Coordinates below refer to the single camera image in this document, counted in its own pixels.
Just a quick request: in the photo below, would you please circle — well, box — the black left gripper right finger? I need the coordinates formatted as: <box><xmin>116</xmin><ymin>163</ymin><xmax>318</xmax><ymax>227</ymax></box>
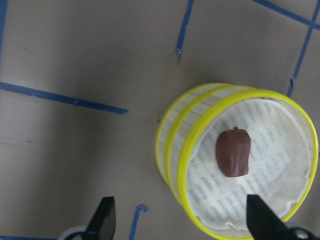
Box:
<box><xmin>246</xmin><ymin>194</ymin><xmax>288</xmax><ymax>240</ymax></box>

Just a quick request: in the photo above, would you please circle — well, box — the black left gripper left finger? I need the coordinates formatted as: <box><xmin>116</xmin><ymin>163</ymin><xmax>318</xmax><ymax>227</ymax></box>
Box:
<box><xmin>83</xmin><ymin>196</ymin><xmax>116</xmax><ymax>240</ymax></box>

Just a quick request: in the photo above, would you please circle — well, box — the brown bun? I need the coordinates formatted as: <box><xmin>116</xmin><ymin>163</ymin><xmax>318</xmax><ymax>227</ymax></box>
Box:
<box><xmin>215</xmin><ymin>127</ymin><xmax>251</xmax><ymax>178</ymax></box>

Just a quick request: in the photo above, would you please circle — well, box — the lower yellow bamboo steamer layer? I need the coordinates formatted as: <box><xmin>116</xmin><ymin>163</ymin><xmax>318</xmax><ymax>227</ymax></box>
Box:
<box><xmin>155</xmin><ymin>83</ymin><xmax>319</xmax><ymax>240</ymax></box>

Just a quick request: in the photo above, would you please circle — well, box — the white cloth liner lower layer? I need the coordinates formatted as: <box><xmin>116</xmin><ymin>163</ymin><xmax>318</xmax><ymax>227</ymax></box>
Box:
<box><xmin>186</xmin><ymin>98</ymin><xmax>311</xmax><ymax>230</ymax></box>

